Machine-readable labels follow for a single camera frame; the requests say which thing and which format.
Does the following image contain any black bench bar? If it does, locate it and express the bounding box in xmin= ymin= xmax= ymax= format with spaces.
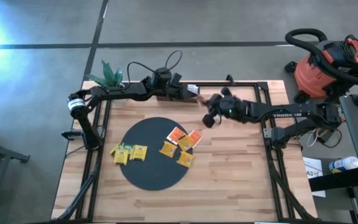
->
xmin=308 ymin=167 xmax=358 ymax=193

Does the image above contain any snake plant in white pot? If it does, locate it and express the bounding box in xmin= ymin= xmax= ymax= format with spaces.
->
xmin=85 ymin=60 xmax=126 ymax=90

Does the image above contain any black vacuum hose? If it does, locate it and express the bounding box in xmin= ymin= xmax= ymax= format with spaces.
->
xmin=285 ymin=28 xmax=358 ymax=86

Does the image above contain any black power adapter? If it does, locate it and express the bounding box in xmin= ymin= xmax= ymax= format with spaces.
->
xmin=316 ymin=127 xmax=339 ymax=144

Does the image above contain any round dark woven placemat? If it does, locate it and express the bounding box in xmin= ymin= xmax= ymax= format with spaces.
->
xmin=119 ymin=116 xmax=194 ymax=191

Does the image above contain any white cable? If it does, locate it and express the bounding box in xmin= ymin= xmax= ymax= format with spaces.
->
xmin=306 ymin=127 xmax=344 ymax=149

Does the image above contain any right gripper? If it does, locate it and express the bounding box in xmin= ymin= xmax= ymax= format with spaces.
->
xmin=202 ymin=93 xmax=249 ymax=128

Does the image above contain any amber black tea bag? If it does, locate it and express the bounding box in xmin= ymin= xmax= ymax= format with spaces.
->
xmin=176 ymin=151 xmax=195 ymax=169
xmin=159 ymin=141 xmax=178 ymax=159
xmin=177 ymin=134 xmax=195 ymax=152

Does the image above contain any orange shop vacuum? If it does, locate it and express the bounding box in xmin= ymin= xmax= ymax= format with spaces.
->
xmin=284 ymin=34 xmax=358 ymax=112

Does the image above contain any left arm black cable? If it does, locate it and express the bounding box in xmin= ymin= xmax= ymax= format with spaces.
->
xmin=126 ymin=49 xmax=183 ymax=85

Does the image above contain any white paper sheet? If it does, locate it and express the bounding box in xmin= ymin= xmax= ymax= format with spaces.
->
xmin=302 ymin=157 xmax=327 ymax=198

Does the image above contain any yellow lemon tea bag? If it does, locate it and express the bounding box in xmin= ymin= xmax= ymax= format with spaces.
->
xmin=129 ymin=144 xmax=149 ymax=162
xmin=112 ymin=149 xmax=129 ymax=166

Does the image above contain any white blue spray can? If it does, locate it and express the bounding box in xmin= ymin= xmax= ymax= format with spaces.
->
xmin=328 ymin=156 xmax=358 ymax=174

